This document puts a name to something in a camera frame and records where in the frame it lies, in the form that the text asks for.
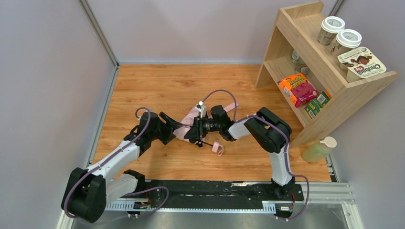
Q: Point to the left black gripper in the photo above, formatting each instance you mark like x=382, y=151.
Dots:
x=164, y=128

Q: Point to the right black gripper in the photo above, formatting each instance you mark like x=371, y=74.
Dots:
x=200, y=129

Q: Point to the pink folding umbrella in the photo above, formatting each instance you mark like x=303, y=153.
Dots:
x=189, y=123

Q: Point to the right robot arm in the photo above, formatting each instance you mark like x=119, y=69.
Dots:
x=270, y=131

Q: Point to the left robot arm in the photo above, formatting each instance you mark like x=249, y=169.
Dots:
x=90, y=190

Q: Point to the orange pink snack box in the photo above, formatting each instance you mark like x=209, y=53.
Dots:
x=298, y=89

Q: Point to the green snack box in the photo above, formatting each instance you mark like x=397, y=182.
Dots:
x=314, y=106

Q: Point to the yellow-green juice bottle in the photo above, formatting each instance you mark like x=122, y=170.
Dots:
x=319, y=150

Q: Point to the glass jar on shelf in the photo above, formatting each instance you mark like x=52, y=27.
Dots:
x=300, y=65

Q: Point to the wooden shelf rack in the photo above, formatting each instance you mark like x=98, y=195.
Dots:
x=295, y=29

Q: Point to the left paper coffee cup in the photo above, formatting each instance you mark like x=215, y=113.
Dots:
x=330, y=27

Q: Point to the paper coffee cup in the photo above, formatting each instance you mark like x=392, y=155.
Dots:
x=345, y=41
x=330, y=27

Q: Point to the Chobani flip yogurt pack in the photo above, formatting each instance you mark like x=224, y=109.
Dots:
x=360, y=63

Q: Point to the right paper coffee cup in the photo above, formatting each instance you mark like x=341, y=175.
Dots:
x=345, y=41

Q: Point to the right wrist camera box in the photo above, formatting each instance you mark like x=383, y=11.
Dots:
x=201, y=109

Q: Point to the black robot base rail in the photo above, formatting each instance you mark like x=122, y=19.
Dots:
x=209, y=197

